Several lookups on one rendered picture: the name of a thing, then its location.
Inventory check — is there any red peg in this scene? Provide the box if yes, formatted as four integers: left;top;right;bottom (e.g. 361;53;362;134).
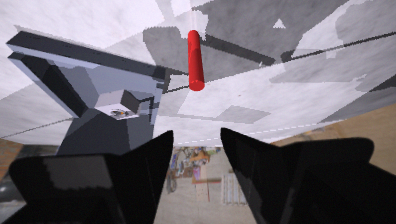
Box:
188;30;205;91

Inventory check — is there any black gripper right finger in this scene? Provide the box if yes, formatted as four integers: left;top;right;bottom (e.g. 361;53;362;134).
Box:
220;127;374;224

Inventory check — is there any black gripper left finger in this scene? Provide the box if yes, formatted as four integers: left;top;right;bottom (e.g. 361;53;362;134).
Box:
9;130;174;224

